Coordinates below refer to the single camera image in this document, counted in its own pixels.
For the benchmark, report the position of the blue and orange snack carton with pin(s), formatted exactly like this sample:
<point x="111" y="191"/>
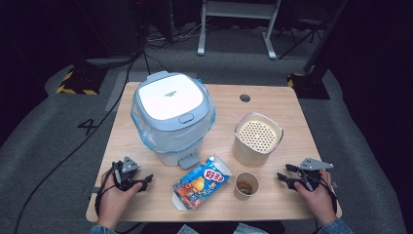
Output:
<point x="201" y="185"/>

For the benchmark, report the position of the white desk frame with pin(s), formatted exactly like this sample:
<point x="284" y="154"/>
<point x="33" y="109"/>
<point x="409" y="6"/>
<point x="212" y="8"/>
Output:
<point x="237" y="8"/>

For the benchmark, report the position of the person's right hand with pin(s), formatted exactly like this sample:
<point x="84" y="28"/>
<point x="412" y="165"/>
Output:
<point x="321" y="203"/>

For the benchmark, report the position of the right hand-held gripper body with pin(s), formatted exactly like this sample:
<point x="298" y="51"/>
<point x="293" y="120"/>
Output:
<point x="311" y="177"/>

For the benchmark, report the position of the black slanted pole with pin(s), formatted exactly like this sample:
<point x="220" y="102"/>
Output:
<point x="324" y="39"/>

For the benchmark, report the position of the person's left hand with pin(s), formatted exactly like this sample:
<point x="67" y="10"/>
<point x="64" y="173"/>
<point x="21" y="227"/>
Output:
<point x="113" y="204"/>

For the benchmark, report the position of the dark food scrap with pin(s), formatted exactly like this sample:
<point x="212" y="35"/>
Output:
<point x="244" y="187"/>

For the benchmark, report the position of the beige canister with perforated strainer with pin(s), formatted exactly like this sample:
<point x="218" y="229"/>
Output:
<point x="250" y="154"/>

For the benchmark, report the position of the grey floor tape strip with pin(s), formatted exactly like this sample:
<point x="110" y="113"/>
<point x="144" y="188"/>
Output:
<point x="117" y="92"/>

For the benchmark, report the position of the person's left leg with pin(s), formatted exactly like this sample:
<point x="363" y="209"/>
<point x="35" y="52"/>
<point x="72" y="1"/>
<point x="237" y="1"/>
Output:
<point x="186" y="229"/>

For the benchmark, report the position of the black tripod stand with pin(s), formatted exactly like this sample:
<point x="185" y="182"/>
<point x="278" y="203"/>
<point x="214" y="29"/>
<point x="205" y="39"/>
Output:
<point x="305" y="31"/>

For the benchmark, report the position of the person's right leg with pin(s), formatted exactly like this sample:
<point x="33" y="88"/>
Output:
<point x="246" y="229"/>

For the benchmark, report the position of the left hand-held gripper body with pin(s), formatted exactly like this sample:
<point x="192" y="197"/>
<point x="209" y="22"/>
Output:
<point x="125" y="177"/>

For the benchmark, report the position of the white pedal bin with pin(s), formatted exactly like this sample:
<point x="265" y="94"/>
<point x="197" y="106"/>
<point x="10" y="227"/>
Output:
<point x="168" y="97"/>

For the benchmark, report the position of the person's leg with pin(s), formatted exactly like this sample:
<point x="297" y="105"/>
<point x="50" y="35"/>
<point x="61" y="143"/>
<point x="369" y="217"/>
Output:
<point x="186" y="229"/>
<point x="246" y="229"/>

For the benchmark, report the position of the translucent blue-edged bin bag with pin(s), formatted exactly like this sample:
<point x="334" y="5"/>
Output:
<point x="168" y="140"/>

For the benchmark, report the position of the brown paper cup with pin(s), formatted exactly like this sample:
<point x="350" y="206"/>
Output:
<point x="239" y="194"/>

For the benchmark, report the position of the black base with yellow stripes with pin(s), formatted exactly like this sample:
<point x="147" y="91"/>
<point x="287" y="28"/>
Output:
<point x="308" y="86"/>
<point x="82" y="81"/>

